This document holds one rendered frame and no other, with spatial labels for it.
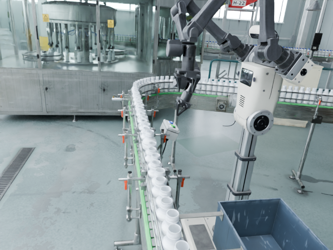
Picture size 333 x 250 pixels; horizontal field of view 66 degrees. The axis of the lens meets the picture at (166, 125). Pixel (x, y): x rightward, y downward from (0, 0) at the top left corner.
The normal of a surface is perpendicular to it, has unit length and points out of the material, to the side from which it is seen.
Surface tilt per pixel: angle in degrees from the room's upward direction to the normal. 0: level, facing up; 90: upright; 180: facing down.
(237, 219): 90
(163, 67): 90
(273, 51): 86
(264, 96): 101
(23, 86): 90
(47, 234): 0
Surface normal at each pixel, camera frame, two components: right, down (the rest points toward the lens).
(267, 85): 0.18, 0.36
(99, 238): 0.07, -0.93
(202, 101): -0.14, 0.34
